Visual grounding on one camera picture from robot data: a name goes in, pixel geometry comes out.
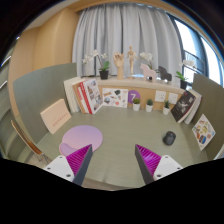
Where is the round pink mouse pad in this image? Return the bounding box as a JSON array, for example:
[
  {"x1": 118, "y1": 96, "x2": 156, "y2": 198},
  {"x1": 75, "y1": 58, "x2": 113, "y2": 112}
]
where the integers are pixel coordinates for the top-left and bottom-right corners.
[{"x1": 59, "y1": 125, "x2": 103, "y2": 156}]

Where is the white orchid black pot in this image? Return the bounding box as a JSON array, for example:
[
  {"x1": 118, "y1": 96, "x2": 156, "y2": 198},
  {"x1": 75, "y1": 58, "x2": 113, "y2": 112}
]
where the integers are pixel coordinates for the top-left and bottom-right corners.
[{"x1": 82, "y1": 50, "x2": 110, "y2": 80}]

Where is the small potted plant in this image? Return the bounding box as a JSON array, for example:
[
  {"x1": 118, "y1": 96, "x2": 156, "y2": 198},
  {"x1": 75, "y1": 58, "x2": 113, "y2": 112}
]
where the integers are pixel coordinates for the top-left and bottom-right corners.
[
  {"x1": 146, "y1": 99, "x2": 153, "y2": 112},
  {"x1": 163, "y1": 100, "x2": 170, "y2": 115},
  {"x1": 133, "y1": 98, "x2": 140, "y2": 111}
]

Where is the grey curtain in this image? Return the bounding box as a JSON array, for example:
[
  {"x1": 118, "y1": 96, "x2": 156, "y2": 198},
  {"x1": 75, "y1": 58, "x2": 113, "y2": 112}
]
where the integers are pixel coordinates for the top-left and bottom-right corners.
[{"x1": 72, "y1": 3, "x2": 181, "y2": 76}]

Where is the small potted plant left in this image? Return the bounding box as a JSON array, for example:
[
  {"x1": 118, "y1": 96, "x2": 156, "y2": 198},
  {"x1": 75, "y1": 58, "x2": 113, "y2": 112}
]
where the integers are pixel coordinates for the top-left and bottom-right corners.
[{"x1": 133, "y1": 98, "x2": 140, "y2": 111}]

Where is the black computer mouse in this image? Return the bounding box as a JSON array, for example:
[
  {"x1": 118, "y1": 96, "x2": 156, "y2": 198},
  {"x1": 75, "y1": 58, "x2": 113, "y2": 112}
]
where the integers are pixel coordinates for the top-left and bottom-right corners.
[{"x1": 163, "y1": 131, "x2": 176, "y2": 146}]

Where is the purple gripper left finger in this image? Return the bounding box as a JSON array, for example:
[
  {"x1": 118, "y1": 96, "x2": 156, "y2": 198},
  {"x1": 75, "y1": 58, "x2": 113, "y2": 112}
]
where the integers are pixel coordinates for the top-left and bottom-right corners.
[{"x1": 43, "y1": 143, "x2": 94, "y2": 187}]

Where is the black horse figure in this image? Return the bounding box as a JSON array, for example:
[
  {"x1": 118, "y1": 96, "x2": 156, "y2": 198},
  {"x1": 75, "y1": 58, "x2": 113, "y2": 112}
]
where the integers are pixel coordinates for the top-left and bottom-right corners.
[{"x1": 158, "y1": 66, "x2": 172, "y2": 81}]

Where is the wooden chair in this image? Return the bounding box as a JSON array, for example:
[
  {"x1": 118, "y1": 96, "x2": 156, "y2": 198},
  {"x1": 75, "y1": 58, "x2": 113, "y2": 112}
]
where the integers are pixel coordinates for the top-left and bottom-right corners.
[{"x1": 11, "y1": 121, "x2": 50, "y2": 164}]

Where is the red and white magazine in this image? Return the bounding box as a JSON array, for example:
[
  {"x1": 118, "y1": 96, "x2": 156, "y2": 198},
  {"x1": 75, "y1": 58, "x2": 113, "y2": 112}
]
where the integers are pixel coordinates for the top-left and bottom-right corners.
[{"x1": 80, "y1": 78, "x2": 103, "y2": 114}]

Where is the white orchid behind horse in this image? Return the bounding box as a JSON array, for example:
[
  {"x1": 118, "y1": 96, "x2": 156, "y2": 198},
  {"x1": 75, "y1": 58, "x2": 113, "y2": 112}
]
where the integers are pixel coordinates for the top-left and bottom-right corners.
[{"x1": 140, "y1": 52, "x2": 153, "y2": 68}]

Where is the white picture card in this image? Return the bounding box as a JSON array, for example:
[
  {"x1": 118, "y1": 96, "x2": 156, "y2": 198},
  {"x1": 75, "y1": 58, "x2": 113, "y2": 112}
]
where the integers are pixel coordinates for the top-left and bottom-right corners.
[{"x1": 102, "y1": 88, "x2": 128, "y2": 108}]

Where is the small potted plant middle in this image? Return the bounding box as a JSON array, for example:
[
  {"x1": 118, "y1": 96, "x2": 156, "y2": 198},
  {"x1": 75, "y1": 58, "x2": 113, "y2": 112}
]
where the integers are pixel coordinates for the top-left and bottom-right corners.
[{"x1": 146, "y1": 99, "x2": 153, "y2": 112}]

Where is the black book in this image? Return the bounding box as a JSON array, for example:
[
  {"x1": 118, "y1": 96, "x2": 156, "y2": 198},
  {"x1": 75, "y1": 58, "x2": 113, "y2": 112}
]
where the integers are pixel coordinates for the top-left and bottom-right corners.
[{"x1": 171, "y1": 91, "x2": 196, "y2": 123}]

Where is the colourful picture booklet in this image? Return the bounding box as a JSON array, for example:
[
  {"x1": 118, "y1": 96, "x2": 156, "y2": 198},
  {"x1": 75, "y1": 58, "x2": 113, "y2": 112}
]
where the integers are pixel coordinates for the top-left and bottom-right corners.
[{"x1": 192, "y1": 114, "x2": 216, "y2": 150}]

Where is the wooden mannequin figure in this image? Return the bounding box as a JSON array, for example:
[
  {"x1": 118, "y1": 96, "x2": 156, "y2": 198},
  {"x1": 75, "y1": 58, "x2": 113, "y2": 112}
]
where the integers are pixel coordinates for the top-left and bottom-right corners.
[{"x1": 127, "y1": 46, "x2": 138, "y2": 73}]

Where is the right orchid black pot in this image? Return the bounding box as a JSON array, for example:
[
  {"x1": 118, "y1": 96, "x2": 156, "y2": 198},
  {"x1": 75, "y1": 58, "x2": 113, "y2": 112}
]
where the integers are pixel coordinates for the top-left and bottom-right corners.
[{"x1": 175, "y1": 59, "x2": 197, "y2": 90}]

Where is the purple round number sign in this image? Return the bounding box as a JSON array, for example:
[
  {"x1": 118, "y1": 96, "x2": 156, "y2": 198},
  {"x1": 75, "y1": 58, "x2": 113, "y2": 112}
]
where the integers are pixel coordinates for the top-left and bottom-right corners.
[{"x1": 128, "y1": 90, "x2": 141, "y2": 104}]

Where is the white book stack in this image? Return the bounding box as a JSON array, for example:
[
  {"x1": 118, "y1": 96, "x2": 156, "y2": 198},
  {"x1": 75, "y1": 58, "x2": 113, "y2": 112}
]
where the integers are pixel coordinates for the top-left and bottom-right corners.
[{"x1": 64, "y1": 77, "x2": 82, "y2": 113}]

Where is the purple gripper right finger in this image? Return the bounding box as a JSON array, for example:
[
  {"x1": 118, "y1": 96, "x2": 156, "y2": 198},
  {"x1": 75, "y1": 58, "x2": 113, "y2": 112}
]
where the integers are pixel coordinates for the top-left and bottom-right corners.
[{"x1": 134, "y1": 143, "x2": 184, "y2": 185}]

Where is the wooden hand model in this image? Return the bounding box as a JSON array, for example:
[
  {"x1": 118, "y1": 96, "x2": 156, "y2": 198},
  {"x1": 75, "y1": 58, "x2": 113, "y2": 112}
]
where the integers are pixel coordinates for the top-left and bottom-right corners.
[{"x1": 113, "y1": 52, "x2": 124, "y2": 80}]

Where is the beige leaning board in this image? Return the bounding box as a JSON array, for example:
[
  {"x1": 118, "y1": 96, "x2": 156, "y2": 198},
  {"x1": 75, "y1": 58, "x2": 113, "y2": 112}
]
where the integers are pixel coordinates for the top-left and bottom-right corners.
[{"x1": 40, "y1": 99, "x2": 71, "y2": 134}]

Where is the white wall switch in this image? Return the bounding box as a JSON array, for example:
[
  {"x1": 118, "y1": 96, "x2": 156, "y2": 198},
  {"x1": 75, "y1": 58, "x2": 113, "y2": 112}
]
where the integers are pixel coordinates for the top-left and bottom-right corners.
[{"x1": 168, "y1": 93, "x2": 178, "y2": 104}]

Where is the pink horse figure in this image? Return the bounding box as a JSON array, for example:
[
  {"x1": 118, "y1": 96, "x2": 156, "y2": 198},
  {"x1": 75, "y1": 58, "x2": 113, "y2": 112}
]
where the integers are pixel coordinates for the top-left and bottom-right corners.
[{"x1": 140, "y1": 64, "x2": 157, "y2": 82}]

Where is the small potted plant right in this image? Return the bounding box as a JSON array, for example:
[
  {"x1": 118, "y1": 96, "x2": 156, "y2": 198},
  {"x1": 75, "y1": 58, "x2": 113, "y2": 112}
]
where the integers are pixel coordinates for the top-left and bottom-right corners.
[{"x1": 163, "y1": 100, "x2": 170, "y2": 115}]

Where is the white wall socket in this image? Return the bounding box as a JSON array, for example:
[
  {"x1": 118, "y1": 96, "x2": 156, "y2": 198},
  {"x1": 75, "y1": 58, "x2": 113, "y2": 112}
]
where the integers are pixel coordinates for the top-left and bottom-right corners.
[{"x1": 155, "y1": 91, "x2": 166, "y2": 102}]

